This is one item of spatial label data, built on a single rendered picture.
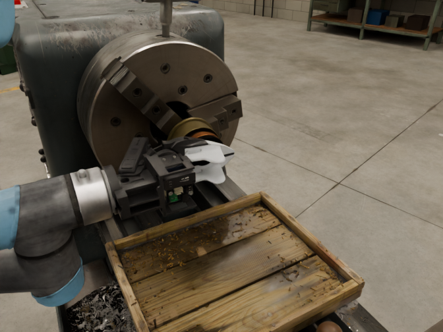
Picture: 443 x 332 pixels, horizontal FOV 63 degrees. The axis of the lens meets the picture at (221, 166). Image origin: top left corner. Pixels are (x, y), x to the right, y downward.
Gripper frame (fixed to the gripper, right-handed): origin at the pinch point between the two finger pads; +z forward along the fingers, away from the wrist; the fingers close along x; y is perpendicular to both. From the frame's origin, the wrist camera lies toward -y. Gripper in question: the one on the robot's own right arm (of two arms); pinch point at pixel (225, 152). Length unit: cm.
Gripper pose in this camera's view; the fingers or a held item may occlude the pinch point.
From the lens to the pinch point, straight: 61.2
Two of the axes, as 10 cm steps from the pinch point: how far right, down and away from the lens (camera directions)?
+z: 8.9, -2.4, 4.0
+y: 4.6, 4.7, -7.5
